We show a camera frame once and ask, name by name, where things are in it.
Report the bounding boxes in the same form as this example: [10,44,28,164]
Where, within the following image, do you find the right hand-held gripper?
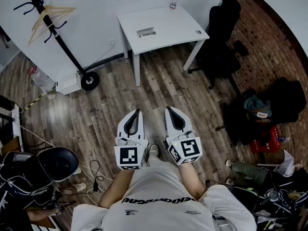
[164,106,203,166]

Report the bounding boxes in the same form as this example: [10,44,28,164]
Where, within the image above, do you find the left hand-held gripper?
[114,109,149,171]

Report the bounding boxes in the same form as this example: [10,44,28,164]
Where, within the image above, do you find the small metal box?
[136,26,157,41]

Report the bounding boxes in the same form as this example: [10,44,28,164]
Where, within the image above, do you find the person's right forearm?
[179,163,209,201]

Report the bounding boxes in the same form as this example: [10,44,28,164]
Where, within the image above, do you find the person's left forearm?
[98,169,135,209]

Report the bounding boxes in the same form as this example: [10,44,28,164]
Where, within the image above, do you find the black bag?
[0,151,52,195]

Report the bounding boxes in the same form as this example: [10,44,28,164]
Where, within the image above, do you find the person's light shoe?
[149,144,160,157]

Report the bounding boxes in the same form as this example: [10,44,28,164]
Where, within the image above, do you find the person's beige trousers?
[146,152,169,169]

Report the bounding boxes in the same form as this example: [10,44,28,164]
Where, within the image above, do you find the black coat rack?
[7,0,101,91]

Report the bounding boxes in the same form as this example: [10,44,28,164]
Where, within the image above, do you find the person's white shirt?
[70,164,257,231]

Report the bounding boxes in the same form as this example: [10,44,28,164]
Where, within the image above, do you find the white perforated box device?
[55,68,82,95]

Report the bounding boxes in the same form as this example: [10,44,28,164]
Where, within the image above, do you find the teal bag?
[244,95,273,120]

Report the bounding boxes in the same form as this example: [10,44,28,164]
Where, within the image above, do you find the red plastic crate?
[249,125,282,154]

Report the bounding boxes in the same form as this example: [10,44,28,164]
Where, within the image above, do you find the clear plastic water jug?
[30,66,57,95]

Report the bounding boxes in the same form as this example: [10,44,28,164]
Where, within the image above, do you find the white table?
[117,5,210,88]

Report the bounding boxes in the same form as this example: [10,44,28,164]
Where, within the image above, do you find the black backpack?
[264,77,307,124]

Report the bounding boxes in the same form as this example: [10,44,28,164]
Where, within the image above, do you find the white paper bag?
[276,149,303,178]

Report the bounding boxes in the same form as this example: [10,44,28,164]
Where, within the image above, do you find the black office chair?
[187,0,250,90]

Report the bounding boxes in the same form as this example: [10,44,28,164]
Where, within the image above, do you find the black cable with adapter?
[90,160,106,193]

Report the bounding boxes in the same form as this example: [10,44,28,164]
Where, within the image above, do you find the white floor cable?
[20,125,114,182]

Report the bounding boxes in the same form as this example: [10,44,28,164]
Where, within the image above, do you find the yellow black striped strap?
[24,92,48,112]

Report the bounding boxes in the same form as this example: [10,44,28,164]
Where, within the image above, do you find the white rack frame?
[11,103,25,153]

